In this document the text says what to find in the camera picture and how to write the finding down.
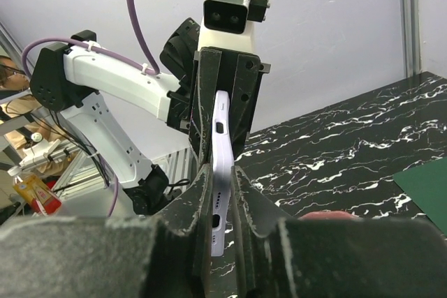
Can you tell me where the pink dotted plate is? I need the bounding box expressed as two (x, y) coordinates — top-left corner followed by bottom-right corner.
(300, 211), (358, 220)

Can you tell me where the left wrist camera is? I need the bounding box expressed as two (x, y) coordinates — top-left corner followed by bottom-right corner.
(198, 0), (270, 54)

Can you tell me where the dark green mat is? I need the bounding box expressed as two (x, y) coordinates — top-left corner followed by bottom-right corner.
(393, 158), (446, 236)

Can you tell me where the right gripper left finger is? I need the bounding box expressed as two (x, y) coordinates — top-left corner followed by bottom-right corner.
(1, 164), (212, 297)

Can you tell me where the orange drink bottle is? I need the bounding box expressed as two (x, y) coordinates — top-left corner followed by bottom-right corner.
(8, 166), (61, 216)

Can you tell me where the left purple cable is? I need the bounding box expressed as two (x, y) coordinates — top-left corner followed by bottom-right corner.
(21, 0), (267, 218)

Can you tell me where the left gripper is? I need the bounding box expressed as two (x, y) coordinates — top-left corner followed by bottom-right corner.
(167, 47), (271, 172)

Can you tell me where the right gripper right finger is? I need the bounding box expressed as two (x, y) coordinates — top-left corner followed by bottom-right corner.
(233, 166), (446, 297)

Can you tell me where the right aluminium frame post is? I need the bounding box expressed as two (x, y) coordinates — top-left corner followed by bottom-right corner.
(400, 0), (422, 77)

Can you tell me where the phone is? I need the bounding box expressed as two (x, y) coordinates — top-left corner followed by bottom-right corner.
(211, 91), (234, 257)

